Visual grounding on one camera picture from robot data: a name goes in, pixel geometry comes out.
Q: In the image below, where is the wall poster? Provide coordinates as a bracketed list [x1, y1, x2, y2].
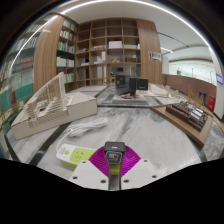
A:
[148, 50, 163, 63]

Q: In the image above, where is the pale flat building model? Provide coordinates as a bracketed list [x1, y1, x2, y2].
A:
[146, 83, 178, 99]

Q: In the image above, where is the small black charger block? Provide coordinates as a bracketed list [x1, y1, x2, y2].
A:
[103, 141, 126, 165]

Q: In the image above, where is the red standing sign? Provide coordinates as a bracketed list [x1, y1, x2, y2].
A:
[207, 95, 216, 113]

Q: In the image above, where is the white cardboard building model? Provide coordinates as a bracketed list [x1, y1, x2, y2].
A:
[10, 71, 99, 141]

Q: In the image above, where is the wall display screen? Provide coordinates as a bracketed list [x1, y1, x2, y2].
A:
[215, 73, 224, 85]

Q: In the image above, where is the black building model on base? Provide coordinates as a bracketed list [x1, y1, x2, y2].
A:
[101, 74, 151, 108]

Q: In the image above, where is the brown building model on board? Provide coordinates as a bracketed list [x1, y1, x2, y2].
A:
[150, 100, 214, 149]

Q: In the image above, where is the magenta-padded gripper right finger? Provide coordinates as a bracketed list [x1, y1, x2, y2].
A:
[113, 148, 160, 191]

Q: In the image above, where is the glass-fronted bookshelf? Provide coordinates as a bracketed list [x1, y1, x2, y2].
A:
[0, 19, 44, 134]

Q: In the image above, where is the black bin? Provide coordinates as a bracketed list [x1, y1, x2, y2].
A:
[198, 91, 208, 106]

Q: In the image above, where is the white coiled power cable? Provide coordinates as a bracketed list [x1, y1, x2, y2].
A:
[54, 117, 110, 151]

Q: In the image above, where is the wooden cubby shelf unit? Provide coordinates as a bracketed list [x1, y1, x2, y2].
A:
[74, 18, 143, 88]

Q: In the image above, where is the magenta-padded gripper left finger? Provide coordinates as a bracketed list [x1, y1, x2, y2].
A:
[69, 146, 115, 191]

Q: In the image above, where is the dark bookshelf with books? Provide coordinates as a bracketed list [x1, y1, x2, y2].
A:
[55, 18, 79, 93]

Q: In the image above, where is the green and white power strip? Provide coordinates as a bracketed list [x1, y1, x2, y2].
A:
[55, 143, 122, 176]

